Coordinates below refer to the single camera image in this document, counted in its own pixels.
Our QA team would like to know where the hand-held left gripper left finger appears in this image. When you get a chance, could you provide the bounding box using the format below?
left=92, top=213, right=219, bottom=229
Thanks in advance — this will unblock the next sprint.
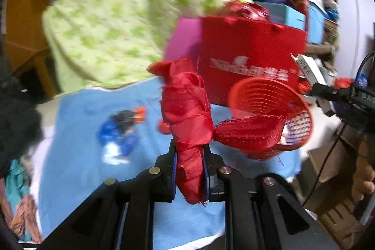
left=38, top=139, right=179, bottom=250

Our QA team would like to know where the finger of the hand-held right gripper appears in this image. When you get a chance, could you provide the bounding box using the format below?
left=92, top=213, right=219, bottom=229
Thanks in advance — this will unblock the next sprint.
left=311, top=82, right=342, bottom=102

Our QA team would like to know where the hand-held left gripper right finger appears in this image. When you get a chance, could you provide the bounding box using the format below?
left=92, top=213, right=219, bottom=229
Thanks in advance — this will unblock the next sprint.
left=203, top=145, right=342, bottom=250

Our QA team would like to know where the white carton box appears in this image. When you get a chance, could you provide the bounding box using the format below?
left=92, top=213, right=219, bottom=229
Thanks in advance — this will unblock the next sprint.
left=290, top=53, right=334, bottom=116

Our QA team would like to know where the red satin cloth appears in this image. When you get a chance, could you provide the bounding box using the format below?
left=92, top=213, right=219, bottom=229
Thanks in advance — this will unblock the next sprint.
left=146, top=58, right=214, bottom=206

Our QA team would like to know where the red plastic basket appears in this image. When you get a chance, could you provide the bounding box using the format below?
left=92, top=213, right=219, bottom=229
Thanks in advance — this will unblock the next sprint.
left=228, top=77, right=315, bottom=161

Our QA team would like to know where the orange wrapper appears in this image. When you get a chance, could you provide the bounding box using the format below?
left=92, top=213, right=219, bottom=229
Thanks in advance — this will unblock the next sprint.
left=133, top=107, right=147, bottom=123

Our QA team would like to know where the black plastic bag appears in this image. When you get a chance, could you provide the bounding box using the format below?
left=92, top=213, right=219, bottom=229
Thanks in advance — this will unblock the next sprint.
left=111, top=109, right=138, bottom=128

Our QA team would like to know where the person's right hand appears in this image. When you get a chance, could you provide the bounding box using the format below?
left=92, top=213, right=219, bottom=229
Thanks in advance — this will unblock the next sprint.
left=352, top=139, right=375, bottom=204

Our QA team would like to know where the cardboard box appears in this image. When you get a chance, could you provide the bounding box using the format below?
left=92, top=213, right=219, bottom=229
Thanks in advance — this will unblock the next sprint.
left=307, top=136, right=359, bottom=183

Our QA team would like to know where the red dotted fabric scrap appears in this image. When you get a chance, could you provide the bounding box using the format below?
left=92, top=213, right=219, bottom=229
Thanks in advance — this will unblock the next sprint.
left=213, top=114, right=289, bottom=161

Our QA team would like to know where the blue white plastic bag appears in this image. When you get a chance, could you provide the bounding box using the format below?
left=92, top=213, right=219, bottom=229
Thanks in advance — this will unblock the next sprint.
left=98, top=119, right=139, bottom=165

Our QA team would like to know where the light blue box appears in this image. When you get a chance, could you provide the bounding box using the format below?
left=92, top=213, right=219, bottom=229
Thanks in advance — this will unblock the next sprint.
left=258, top=2, right=307, bottom=31

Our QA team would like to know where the red paper bag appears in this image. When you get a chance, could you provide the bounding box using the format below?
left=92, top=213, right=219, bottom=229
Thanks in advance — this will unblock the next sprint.
left=197, top=16, right=308, bottom=107

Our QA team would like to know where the blue blanket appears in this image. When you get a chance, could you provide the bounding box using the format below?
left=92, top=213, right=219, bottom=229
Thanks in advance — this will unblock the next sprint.
left=38, top=76, right=302, bottom=242

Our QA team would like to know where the red patterned cloth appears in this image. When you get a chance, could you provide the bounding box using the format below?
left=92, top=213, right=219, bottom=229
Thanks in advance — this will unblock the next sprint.
left=223, top=1, right=271, bottom=22

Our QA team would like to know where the wooden crate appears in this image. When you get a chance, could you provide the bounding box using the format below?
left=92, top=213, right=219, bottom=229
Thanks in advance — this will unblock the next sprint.
left=318, top=197, right=370, bottom=242

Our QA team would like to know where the magenta pillow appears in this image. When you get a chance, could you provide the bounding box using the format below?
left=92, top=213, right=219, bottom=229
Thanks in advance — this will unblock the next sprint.
left=163, top=17, right=203, bottom=75

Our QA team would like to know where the colourful clothes pile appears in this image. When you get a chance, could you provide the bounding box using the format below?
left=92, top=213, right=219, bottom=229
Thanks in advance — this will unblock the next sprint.
left=0, top=159, right=44, bottom=243

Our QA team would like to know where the green clover quilt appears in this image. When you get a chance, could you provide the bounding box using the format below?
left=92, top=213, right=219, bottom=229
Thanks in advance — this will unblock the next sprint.
left=42, top=0, right=254, bottom=89

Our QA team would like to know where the black cloth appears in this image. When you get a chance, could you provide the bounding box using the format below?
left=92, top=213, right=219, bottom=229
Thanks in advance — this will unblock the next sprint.
left=0, top=74, right=44, bottom=177

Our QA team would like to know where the orange wooden cabinet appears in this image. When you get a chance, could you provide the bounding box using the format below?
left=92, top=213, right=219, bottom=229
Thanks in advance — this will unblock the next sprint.
left=6, top=0, right=59, bottom=98

